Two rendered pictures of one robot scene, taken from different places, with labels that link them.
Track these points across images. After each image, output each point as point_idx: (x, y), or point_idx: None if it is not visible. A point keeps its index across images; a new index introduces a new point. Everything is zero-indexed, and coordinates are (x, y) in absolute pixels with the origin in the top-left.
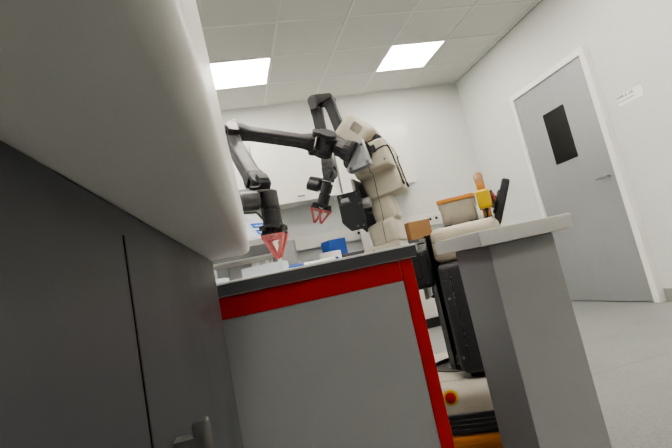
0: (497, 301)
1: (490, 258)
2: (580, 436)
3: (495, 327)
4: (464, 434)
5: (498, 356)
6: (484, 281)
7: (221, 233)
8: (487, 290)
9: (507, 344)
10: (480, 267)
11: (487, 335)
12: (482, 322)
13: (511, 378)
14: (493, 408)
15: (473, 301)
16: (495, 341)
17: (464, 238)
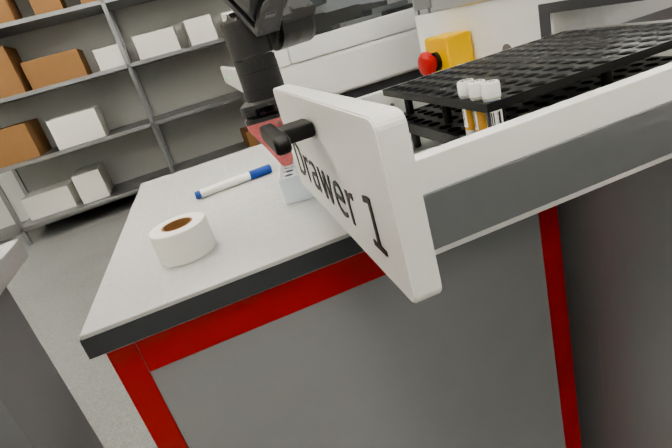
0: (36, 344)
1: (8, 290)
2: None
3: (48, 388)
4: None
5: (66, 428)
6: (15, 332)
7: None
8: (23, 342)
9: (63, 391)
10: (3, 315)
11: (48, 419)
12: (37, 408)
13: (82, 433)
14: None
15: (15, 390)
16: (56, 410)
17: (8, 257)
